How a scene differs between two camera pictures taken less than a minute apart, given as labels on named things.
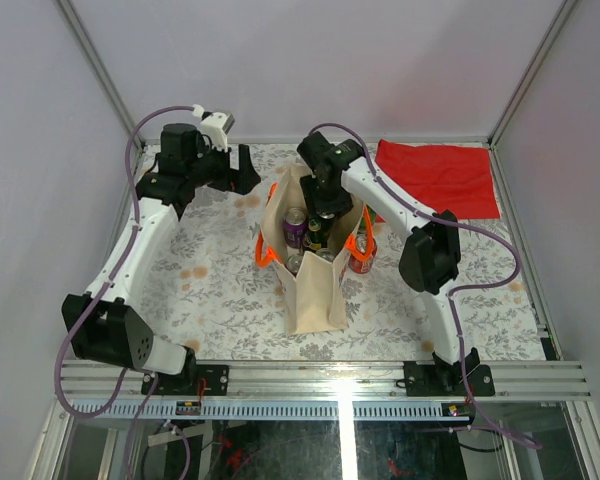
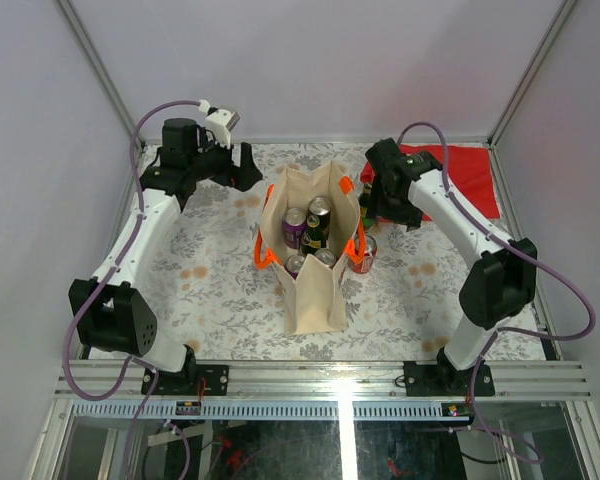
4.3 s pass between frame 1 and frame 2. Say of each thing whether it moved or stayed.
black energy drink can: stayed
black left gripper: stayed
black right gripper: moved
